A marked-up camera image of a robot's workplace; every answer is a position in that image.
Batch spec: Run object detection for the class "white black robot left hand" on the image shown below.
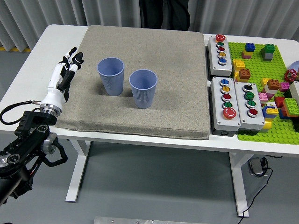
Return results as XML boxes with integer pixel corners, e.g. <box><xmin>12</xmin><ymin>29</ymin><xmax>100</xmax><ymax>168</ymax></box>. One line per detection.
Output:
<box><xmin>41</xmin><ymin>47</ymin><xmax>85</xmax><ymax>110</ymax></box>

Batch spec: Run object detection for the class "blue ribbed plastic cup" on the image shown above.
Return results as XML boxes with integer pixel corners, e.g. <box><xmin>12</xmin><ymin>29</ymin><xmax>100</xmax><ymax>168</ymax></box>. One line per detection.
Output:
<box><xmin>128</xmin><ymin>69</ymin><xmax>158</xmax><ymax>109</ymax></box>
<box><xmin>97</xmin><ymin>57</ymin><xmax>125</xmax><ymax>96</ymax></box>

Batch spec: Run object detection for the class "yellow floor tape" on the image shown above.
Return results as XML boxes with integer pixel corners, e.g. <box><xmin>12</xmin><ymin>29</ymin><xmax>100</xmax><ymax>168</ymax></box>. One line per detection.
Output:
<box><xmin>0</xmin><ymin>46</ymin><xmax>31</xmax><ymax>53</ymax></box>

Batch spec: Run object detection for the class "white pleated curtain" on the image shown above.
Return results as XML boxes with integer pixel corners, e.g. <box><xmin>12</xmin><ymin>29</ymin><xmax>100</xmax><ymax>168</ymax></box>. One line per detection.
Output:
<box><xmin>0</xmin><ymin>0</ymin><xmax>299</xmax><ymax>53</ymax></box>

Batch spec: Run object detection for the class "white table leg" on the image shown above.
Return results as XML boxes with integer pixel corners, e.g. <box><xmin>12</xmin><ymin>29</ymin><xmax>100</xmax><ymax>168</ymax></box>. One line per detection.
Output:
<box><xmin>228</xmin><ymin>151</ymin><xmax>255</xmax><ymax>217</ymax></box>
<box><xmin>65</xmin><ymin>139</ymin><xmax>92</xmax><ymax>203</ymax></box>

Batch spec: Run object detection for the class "grey-brown fabric mat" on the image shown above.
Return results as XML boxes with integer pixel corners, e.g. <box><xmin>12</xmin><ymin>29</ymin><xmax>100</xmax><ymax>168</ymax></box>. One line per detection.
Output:
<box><xmin>54</xmin><ymin>25</ymin><xmax>210</xmax><ymax>140</ymax></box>

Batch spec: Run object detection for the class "person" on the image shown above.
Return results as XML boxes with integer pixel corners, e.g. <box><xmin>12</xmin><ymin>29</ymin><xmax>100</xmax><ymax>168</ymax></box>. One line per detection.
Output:
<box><xmin>138</xmin><ymin>0</ymin><xmax>191</xmax><ymax>30</ymax></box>

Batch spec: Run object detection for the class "grey five-button control box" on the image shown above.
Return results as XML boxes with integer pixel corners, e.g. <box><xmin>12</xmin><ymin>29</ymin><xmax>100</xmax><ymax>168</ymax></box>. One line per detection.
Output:
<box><xmin>210</xmin><ymin>76</ymin><xmax>241</xmax><ymax>136</ymax></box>
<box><xmin>207</xmin><ymin>34</ymin><xmax>234</xmax><ymax>77</ymax></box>

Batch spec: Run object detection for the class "orange toy brick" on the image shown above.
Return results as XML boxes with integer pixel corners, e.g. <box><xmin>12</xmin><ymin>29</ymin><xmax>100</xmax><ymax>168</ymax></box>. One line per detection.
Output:
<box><xmin>238</xmin><ymin>68</ymin><xmax>251</xmax><ymax>82</ymax></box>
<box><xmin>267</xmin><ymin>79</ymin><xmax>281</xmax><ymax>91</ymax></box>

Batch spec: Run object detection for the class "green studded baseplate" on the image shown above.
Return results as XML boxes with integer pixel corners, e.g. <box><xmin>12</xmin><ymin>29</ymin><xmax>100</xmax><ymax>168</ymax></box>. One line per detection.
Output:
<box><xmin>228</xmin><ymin>41</ymin><xmax>299</xmax><ymax>145</ymax></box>

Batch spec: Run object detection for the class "grey power adapter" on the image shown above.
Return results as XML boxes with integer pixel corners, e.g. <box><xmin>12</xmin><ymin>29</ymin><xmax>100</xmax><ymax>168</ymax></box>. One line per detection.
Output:
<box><xmin>248</xmin><ymin>156</ymin><xmax>268</xmax><ymax>177</ymax></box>

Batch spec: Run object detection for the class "white toy brick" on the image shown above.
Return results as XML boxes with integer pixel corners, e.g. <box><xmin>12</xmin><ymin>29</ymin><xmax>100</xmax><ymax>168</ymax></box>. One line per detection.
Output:
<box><xmin>263</xmin><ymin>85</ymin><xmax>279</xmax><ymax>96</ymax></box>

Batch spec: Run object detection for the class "green toy brick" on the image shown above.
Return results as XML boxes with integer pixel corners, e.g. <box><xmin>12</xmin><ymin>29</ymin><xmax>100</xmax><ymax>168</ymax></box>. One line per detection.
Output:
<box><xmin>282</xmin><ymin>98</ymin><xmax>299</xmax><ymax>115</ymax></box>
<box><xmin>261</xmin><ymin>44</ymin><xmax>276</xmax><ymax>56</ymax></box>

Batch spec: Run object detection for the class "red toy brick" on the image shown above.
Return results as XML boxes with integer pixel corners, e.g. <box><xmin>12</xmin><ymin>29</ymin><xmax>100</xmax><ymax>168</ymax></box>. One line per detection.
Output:
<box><xmin>274</xmin><ymin>96</ymin><xmax>286</xmax><ymax>109</ymax></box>

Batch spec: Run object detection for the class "red valve handwheel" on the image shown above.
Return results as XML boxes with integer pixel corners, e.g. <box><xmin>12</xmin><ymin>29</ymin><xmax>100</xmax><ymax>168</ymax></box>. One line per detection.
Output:
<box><xmin>284</xmin><ymin>69</ymin><xmax>298</xmax><ymax>83</ymax></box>

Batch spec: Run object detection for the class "white box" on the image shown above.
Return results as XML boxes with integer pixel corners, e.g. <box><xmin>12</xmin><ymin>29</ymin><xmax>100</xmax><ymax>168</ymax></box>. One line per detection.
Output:
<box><xmin>289</xmin><ymin>81</ymin><xmax>299</xmax><ymax>105</ymax></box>

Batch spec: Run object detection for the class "lavender bowl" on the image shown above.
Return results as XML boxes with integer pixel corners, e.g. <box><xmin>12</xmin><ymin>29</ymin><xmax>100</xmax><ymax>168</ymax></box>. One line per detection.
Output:
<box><xmin>289</xmin><ymin>60</ymin><xmax>299</xmax><ymax>75</ymax></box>

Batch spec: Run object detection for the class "grey selector switch control box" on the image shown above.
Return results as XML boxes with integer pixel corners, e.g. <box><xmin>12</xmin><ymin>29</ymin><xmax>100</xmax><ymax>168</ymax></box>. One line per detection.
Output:
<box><xmin>234</xmin><ymin>82</ymin><xmax>266</xmax><ymax>135</ymax></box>

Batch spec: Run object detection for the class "black floor cable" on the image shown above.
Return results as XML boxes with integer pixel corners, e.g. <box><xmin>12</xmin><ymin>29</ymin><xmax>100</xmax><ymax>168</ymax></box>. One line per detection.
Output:
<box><xmin>240</xmin><ymin>161</ymin><xmax>273</xmax><ymax>219</ymax></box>

